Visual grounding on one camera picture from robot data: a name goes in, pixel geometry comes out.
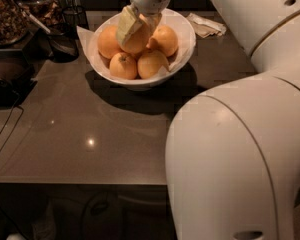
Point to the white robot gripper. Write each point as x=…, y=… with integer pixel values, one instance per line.
x=130, y=18

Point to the orange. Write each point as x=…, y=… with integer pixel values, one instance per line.
x=150, y=62
x=164, y=39
x=107, y=42
x=123, y=65
x=138, y=41

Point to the black wire cup holder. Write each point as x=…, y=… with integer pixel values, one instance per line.
x=75, y=16

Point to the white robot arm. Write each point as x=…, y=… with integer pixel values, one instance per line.
x=233, y=152

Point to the white ceramic bowl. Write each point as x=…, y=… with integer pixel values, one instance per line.
x=186, y=44

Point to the glass jar of dried snacks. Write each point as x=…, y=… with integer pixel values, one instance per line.
x=13, y=24

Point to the white paper bowl liner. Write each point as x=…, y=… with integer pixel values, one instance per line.
x=85, y=39

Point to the folded paper napkin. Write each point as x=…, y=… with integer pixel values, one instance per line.
x=205, y=27

